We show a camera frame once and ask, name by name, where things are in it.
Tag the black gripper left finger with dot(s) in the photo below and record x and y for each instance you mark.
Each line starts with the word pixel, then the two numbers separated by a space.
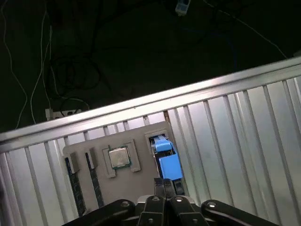
pixel 152 212

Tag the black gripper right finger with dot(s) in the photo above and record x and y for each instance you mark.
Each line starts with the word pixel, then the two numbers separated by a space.
pixel 181 212

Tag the hard disk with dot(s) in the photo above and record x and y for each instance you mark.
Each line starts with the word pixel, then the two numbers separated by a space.
pixel 170 167

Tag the grey parts rack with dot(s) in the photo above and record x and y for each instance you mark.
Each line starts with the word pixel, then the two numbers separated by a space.
pixel 122 186

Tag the dark RAM stick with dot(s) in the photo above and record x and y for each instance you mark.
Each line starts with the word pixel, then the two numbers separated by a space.
pixel 96 186
pixel 76 188

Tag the silver CPU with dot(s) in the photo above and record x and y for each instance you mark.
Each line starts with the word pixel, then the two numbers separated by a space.
pixel 120 157

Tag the white power strip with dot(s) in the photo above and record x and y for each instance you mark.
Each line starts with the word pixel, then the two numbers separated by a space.
pixel 58 113

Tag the white power adapter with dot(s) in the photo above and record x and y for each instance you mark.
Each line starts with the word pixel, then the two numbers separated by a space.
pixel 183 7

